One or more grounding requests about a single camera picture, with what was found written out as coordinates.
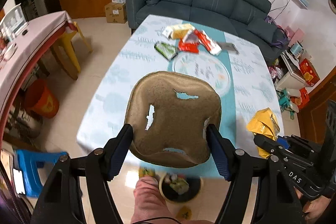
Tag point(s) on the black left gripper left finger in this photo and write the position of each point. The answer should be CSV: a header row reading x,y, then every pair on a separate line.
x,y
101,166

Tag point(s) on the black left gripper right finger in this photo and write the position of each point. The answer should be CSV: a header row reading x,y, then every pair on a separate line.
x,y
235,166

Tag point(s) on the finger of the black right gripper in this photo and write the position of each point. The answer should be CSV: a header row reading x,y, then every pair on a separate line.
x,y
296,144
267,147

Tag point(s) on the yellow bag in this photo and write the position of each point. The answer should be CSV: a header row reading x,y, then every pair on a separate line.
x,y
264,122

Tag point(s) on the brown paper bag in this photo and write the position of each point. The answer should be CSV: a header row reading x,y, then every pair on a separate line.
x,y
169,113

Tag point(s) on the red white snack wrapper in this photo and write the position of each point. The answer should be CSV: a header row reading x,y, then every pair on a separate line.
x,y
200,36

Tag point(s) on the green black snack packet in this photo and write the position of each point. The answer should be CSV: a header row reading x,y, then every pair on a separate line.
x,y
168,51

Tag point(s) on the yellow toothpaste box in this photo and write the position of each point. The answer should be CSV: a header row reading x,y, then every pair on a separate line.
x,y
177,31

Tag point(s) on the grey foil packet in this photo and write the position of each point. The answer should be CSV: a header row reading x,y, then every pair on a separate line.
x,y
229,47

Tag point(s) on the red foil bag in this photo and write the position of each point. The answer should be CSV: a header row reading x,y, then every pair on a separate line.
x,y
188,47

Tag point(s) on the yellow round trash bin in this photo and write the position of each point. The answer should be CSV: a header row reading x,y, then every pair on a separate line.
x,y
179,188

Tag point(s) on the right human hand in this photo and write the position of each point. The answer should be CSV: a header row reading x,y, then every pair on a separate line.
x,y
321,210

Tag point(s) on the wooden door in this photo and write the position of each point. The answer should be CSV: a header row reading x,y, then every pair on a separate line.
x,y
312,117

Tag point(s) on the pink trouser leg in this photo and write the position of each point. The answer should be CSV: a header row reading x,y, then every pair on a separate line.
x,y
149,204

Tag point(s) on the red gift box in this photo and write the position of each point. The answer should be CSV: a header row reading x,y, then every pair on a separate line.
x,y
309,73

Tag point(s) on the yellow embroidered right slipper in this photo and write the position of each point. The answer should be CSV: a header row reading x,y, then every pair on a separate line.
x,y
184,214

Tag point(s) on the blue plastic stool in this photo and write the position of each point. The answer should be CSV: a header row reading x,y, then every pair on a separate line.
x,y
28,163

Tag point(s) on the white smartphone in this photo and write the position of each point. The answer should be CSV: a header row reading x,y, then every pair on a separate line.
x,y
19,182

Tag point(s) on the red plastic bucket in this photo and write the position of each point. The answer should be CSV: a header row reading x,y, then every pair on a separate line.
x,y
41,100

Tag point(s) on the yellow plastic stool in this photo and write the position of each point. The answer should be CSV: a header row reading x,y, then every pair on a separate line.
x,y
64,53

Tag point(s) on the pink cloth side table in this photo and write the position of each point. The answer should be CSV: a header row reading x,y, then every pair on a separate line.
x,y
42,33

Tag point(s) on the cardboard box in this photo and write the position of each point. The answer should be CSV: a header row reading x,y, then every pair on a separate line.
x,y
116,13

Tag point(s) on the dark green sofa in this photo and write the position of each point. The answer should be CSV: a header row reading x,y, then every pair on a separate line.
x,y
247,19

